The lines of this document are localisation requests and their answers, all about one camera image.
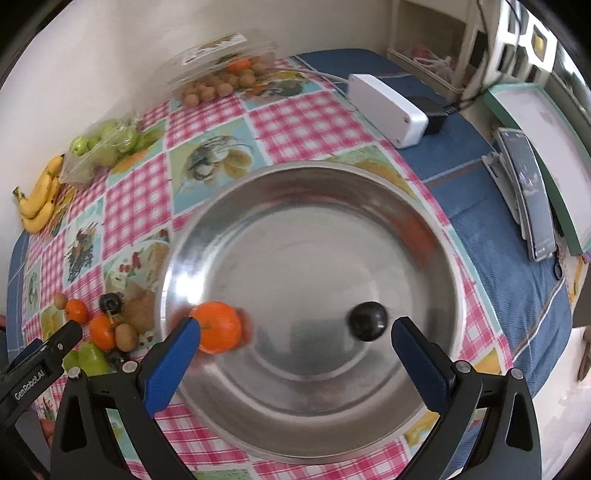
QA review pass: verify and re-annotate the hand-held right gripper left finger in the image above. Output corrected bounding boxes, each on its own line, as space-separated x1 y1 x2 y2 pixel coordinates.
50 316 202 480

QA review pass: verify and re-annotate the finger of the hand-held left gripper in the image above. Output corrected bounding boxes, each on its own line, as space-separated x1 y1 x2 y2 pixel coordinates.
0 320 84 418

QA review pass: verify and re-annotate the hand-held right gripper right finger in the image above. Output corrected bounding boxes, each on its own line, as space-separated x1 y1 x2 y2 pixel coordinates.
390 316 542 480

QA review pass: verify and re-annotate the brown kiwi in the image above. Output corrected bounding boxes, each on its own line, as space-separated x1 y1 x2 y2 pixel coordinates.
115 323 139 352

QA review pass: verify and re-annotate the round steel bowl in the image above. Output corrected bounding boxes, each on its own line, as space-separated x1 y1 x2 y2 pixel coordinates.
154 161 465 464

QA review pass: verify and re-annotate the yellow banana bunch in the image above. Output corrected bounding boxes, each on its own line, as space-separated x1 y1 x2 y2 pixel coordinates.
12 154 65 234

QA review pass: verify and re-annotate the clear plastic tray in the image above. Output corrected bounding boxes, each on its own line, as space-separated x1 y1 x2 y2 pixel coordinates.
59 117 141 188

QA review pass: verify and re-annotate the black smartphone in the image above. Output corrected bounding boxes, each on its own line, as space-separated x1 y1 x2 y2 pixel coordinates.
499 129 557 262

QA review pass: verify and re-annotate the pile of green jujubes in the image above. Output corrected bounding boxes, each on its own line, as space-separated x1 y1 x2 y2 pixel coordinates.
69 120 139 167

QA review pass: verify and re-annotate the black power adapter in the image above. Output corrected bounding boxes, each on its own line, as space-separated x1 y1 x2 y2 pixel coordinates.
409 95 448 136

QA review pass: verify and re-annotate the white plastic box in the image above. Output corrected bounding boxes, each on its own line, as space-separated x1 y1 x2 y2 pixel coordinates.
346 73 430 149

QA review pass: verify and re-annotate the green edged white board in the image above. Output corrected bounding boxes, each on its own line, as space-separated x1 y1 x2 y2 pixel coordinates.
482 82 591 256

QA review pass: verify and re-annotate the pink checkered printed tablecloth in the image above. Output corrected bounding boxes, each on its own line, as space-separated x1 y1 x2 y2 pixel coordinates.
21 55 513 480

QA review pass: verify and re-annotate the pile of brown longans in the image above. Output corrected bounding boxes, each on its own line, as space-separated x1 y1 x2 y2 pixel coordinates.
180 60 271 108

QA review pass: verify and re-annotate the white plastic bag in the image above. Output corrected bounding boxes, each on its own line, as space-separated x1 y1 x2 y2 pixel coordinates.
406 44 458 86

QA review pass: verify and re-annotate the clear plastic clamshell box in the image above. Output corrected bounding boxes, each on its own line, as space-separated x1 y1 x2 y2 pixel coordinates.
161 32 278 100

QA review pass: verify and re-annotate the white shelf unit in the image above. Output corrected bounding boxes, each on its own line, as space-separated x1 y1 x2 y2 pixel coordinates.
385 0 490 100

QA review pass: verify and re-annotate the white cable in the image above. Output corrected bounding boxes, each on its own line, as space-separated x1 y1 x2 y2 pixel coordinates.
272 67 354 100

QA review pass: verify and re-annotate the white frame rack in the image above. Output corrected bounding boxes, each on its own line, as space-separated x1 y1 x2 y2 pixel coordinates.
489 0 568 75

